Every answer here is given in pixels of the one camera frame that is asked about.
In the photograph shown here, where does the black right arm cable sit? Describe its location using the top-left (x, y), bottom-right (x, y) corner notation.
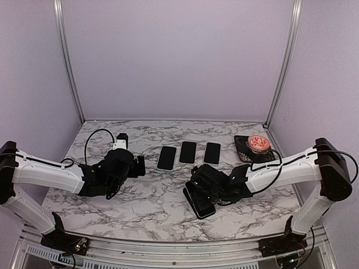
top-left (249, 148), bottom-right (357, 194)

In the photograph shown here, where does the aluminium frame post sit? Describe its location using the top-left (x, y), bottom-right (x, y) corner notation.
top-left (53, 0), bottom-right (85, 125)
top-left (265, 0), bottom-right (302, 128)

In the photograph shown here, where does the black phone case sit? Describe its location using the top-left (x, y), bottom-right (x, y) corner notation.
top-left (183, 186), bottom-right (213, 213)

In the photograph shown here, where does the black smartphone green edge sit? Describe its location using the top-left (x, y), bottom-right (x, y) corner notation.
top-left (194, 203), bottom-right (216, 220)

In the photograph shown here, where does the light blue phone case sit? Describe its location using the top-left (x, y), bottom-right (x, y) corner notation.
top-left (156, 146), bottom-right (178, 172)

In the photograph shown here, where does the right aluminium frame post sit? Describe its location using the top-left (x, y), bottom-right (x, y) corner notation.
top-left (265, 0), bottom-right (302, 128)

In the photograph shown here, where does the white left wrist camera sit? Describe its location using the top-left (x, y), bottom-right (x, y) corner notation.
top-left (112, 133), bottom-right (128, 150)

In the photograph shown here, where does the red white patterned bowl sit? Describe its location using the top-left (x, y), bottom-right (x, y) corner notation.
top-left (247, 134), bottom-right (271, 153)

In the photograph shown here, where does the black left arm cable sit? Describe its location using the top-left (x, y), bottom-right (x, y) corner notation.
top-left (0, 128), bottom-right (117, 170)

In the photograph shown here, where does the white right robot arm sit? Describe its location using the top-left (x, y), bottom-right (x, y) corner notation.
top-left (183, 138), bottom-right (353, 251)

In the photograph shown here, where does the black patterned square plate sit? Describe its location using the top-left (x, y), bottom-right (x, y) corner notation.
top-left (234, 135), bottom-right (275, 164)

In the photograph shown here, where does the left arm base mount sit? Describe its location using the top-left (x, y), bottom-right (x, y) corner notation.
top-left (40, 212), bottom-right (90, 256)

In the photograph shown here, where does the left aluminium frame post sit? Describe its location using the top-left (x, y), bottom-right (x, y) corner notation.
top-left (53, 0), bottom-right (85, 125)

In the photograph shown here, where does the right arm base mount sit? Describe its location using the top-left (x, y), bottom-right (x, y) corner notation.
top-left (258, 216), bottom-right (307, 257)

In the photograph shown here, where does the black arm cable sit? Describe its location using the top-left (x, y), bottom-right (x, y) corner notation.
top-left (0, 128), bottom-right (117, 170)
top-left (249, 148), bottom-right (357, 194)

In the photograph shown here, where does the black smartphone teal edge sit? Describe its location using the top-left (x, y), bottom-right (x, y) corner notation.
top-left (179, 142), bottom-right (197, 164)

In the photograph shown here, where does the aluminium front rail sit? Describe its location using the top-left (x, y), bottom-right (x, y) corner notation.
top-left (10, 225), bottom-right (337, 268)

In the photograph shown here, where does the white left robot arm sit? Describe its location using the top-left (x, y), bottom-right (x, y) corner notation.
top-left (1, 141), bottom-right (145, 249)

